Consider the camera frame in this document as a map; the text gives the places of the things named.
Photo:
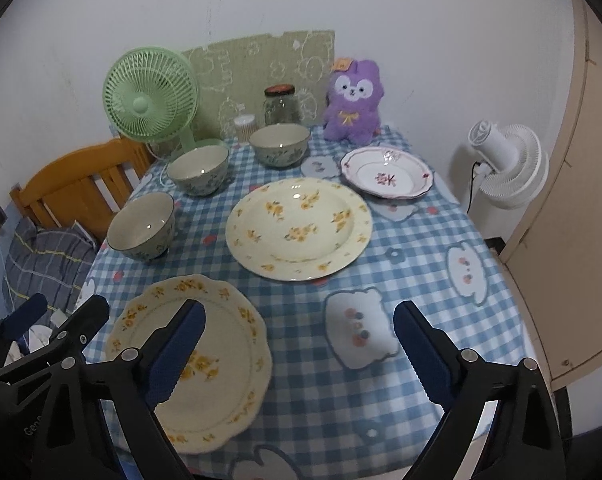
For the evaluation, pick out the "green cartoon wall mat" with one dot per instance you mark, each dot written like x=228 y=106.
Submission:
x=233 y=75

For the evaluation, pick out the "grey plaid bedding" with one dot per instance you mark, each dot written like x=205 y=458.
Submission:
x=54 y=262

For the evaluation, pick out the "white plate red pattern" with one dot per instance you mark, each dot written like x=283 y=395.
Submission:
x=387 y=173

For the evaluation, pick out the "white crumpled cloth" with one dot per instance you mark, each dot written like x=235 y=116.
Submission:
x=38 y=336

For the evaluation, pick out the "large round yellow flower plate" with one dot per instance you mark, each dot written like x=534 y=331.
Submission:
x=298 y=229

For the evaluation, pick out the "beige wooden door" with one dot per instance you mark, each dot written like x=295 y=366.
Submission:
x=556 y=256

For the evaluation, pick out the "white standing fan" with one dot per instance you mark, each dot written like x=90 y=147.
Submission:
x=512 y=168

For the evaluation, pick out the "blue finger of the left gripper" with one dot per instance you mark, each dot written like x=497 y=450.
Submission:
x=88 y=315
x=20 y=320

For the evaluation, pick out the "orange wooden chair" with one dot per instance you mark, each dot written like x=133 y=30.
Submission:
x=84 y=186

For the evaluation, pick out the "cotton swab container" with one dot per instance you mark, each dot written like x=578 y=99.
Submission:
x=245 y=126

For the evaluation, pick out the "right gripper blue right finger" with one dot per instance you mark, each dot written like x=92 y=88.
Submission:
x=430 y=351

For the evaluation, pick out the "purple plush bunny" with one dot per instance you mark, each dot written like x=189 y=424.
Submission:
x=353 y=98

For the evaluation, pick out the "floral ceramic bowl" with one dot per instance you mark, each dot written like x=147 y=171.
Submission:
x=281 y=145
x=201 y=171
x=144 y=228

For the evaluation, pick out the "glass jar black lid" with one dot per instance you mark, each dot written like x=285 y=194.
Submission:
x=281 y=105

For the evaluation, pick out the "green desk fan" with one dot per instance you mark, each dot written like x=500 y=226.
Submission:
x=151 y=95

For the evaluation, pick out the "scalloped yellow flower plate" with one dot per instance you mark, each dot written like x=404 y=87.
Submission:
x=224 y=382

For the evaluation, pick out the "blue checkered tablecloth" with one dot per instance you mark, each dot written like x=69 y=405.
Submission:
x=343 y=402

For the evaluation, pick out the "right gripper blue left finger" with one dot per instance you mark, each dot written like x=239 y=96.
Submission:
x=168 y=350

